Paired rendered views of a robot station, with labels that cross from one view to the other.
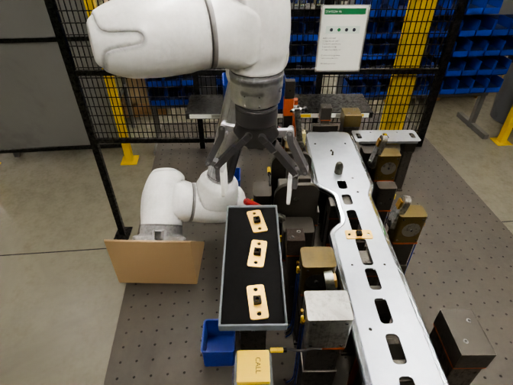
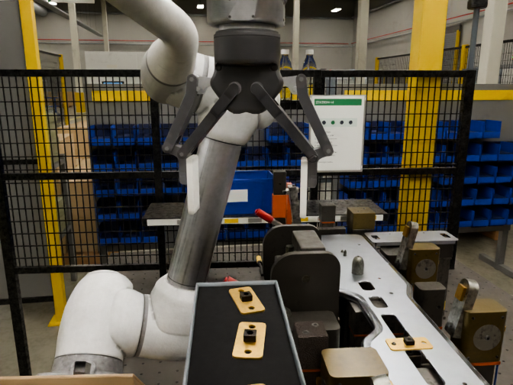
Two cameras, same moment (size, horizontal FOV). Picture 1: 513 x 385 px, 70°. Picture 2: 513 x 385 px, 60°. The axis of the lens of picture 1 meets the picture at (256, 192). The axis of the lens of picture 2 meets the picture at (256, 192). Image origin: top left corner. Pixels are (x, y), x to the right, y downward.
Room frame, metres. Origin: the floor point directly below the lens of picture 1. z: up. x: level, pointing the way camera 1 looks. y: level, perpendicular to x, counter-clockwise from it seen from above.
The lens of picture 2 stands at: (0.07, 0.02, 1.49)
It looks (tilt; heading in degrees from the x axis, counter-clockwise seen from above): 14 degrees down; 357
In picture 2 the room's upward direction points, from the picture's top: straight up
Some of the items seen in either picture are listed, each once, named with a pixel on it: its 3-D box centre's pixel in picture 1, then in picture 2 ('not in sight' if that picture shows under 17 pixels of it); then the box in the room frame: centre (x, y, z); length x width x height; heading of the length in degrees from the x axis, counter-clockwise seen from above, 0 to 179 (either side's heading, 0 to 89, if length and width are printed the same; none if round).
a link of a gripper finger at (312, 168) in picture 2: (299, 176); (319, 166); (0.59, -0.09, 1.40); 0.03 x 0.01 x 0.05; 80
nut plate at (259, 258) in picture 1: (257, 251); (250, 336); (0.60, 0.00, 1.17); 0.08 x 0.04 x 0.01; 172
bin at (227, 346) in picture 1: (219, 342); not in sight; (0.61, 0.12, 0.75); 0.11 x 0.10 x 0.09; 1
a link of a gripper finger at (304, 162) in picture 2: (289, 186); (303, 187); (0.59, -0.07, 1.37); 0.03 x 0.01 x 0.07; 170
